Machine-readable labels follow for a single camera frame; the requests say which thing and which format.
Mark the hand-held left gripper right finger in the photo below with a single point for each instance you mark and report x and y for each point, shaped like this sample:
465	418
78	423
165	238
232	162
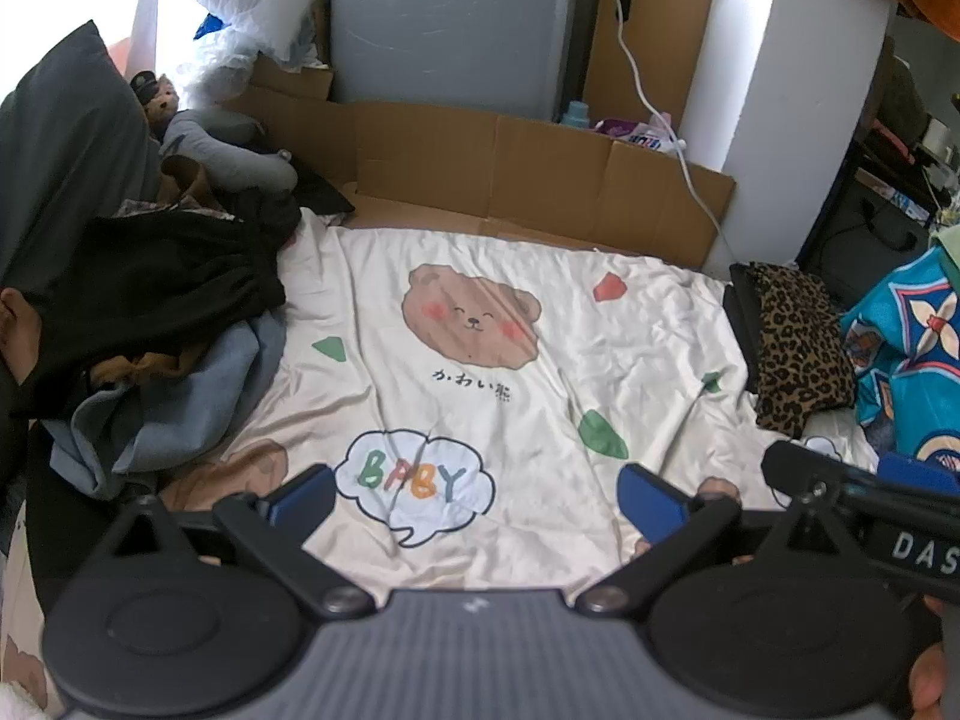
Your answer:
651	508

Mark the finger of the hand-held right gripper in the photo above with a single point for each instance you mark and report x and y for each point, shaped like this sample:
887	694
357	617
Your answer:
919	472
795	469

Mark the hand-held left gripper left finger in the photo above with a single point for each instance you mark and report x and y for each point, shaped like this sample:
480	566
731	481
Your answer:
300	501

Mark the black bear-print shorts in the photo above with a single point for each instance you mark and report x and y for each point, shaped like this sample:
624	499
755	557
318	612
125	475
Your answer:
165	277

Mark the person's right hand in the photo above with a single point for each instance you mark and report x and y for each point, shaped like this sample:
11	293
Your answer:
943	675

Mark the blue patterned blanket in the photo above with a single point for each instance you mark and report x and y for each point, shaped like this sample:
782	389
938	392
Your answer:
907	367

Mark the leopard print cloth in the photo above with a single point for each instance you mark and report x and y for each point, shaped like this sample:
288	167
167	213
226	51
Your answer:
802	345

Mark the light blue cloth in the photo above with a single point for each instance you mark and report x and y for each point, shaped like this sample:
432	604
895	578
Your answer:
195	405

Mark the white bear-print bedsheet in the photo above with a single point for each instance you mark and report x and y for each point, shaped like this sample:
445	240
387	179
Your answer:
525	427

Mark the black folded cloth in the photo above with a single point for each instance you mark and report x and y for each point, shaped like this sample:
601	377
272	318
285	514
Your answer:
742	322

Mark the brown garment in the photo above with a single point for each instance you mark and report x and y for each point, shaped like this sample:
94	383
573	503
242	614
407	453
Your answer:
127	371

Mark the black bag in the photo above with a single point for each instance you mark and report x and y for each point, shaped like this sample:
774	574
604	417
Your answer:
870	232

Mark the black garment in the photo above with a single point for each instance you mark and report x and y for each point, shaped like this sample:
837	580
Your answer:
315	195

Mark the cluttered dark shelf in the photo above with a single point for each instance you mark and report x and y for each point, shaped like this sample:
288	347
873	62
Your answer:
915	135

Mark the grey plush toy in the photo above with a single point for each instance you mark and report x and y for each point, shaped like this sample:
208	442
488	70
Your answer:
225	146

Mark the flattened cardboard box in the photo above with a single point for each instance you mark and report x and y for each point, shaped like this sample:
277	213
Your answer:
525	165

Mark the purple detergent bag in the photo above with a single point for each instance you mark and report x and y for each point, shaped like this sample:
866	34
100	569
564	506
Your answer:
630	133

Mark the blue-capped detergent bottle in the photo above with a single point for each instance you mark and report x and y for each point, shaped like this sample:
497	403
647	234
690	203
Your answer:
576	114

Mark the dark grey pillow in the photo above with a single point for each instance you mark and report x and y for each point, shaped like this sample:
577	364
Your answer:
67	150

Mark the small plush doll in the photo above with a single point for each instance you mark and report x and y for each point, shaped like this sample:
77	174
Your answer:
159	101

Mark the upright cardboard panel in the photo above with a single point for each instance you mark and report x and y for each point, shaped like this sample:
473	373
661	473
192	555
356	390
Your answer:
675	30

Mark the grey washing machine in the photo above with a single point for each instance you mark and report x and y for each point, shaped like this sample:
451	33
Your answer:
450	22

